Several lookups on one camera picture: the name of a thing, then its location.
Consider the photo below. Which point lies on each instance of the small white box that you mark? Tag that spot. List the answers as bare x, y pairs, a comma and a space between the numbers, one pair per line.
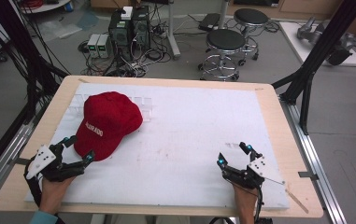
127, 13

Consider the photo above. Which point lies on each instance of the red baseball cap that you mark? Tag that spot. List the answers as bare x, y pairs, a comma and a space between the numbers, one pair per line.
108, 119

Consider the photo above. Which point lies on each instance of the grey metal pole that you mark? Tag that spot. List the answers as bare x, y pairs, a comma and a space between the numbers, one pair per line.
224, 14

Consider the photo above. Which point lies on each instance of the grey metal table leg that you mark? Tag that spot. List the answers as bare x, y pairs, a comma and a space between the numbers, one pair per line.
173, 34

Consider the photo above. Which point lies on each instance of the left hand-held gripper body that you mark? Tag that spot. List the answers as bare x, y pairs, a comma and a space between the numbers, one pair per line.
43, 160

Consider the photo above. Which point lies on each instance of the white round table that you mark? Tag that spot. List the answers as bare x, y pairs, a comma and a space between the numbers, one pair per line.
46, 6

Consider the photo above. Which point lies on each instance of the black round stool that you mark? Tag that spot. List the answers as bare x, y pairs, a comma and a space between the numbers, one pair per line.
251, 16
225, 40

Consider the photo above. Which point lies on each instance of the black computer tower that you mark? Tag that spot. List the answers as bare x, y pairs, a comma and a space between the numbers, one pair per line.
141, 29
120, 34

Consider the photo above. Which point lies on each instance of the aluminium rail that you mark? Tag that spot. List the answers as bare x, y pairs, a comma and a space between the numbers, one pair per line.
319, 174
1, 161

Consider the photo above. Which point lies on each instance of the thin wooden stick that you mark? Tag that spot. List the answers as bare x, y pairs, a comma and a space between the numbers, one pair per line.
297, 201

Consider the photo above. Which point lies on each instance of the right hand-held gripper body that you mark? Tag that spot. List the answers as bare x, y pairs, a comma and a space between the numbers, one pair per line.
261, 169

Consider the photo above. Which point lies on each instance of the clear plastic sheet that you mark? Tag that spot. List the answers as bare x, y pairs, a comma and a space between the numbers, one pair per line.
63, 28

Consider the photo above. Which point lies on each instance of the grey power supply unit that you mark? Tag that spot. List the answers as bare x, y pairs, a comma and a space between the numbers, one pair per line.
93, 45
104, 46

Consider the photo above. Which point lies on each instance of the white floor board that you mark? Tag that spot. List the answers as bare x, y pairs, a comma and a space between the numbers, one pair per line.
294, 40

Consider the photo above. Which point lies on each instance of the white foam mat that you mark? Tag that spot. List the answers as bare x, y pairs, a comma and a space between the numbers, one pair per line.
182, 140

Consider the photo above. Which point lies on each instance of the person's right hand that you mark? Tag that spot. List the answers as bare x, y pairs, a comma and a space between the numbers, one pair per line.
245, 199

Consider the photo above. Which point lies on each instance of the flat black case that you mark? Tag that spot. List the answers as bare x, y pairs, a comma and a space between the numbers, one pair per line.
209, 21

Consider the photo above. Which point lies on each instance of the person's left hand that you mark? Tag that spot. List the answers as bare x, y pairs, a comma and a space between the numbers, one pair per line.
52, 194

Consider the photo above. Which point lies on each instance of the grey metal bracket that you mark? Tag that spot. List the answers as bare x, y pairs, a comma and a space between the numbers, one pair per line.
308, 175
20, 161

